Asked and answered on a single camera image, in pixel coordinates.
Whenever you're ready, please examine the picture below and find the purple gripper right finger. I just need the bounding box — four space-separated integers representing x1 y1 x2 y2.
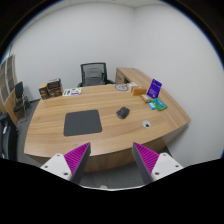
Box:
132 142 182 185

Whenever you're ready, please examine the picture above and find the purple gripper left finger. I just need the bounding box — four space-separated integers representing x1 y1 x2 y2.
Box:
41 143 91 185

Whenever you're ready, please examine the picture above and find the dark grey computer mouse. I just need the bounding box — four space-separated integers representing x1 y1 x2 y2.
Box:
116 107 130 119

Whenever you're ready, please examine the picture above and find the dark grey mouse pad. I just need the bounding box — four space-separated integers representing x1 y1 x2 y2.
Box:
64 110 102 137

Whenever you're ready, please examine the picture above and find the green box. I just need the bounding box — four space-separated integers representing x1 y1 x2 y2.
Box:
152 98 167 111

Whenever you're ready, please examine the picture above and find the small blue box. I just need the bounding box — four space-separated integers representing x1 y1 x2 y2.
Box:
148 102 156 110

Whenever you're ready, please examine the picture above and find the wooden office desk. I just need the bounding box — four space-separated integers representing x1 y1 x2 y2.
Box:
23 67 192 173

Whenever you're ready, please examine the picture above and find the black chair at left edge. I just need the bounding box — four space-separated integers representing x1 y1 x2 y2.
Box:
0 113 18 161

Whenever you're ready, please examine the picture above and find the small tan box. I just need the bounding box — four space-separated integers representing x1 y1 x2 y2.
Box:
140 94 151 103

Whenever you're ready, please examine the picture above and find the white green sticker sheet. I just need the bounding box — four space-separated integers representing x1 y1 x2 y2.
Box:
63 88 82 96

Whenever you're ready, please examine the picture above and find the orange cardboard box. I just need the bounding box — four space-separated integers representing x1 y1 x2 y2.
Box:
131 86 147 96

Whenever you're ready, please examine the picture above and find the purple standing sign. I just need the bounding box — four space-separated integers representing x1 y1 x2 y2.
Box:
147 79 162 99

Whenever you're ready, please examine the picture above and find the black side chair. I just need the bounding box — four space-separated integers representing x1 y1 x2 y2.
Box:
13 81 31 123

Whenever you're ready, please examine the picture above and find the brown wooden organizer box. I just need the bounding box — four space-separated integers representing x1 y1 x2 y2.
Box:
47 78 63 97

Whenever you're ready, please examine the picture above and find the small brown box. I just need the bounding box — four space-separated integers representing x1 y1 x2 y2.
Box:
39 84 49 100

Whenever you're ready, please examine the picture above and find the round grey coaster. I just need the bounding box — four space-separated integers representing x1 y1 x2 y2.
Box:
114 84 129 92

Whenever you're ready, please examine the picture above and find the grey mesh office chair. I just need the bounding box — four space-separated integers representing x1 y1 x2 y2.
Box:
78 62 114 87

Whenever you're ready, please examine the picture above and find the wooden glass-door cabinet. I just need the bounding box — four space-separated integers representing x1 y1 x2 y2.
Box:
0 55 20 125

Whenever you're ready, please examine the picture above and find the desk cable grommet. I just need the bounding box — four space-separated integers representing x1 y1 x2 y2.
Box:
142 120 151 128

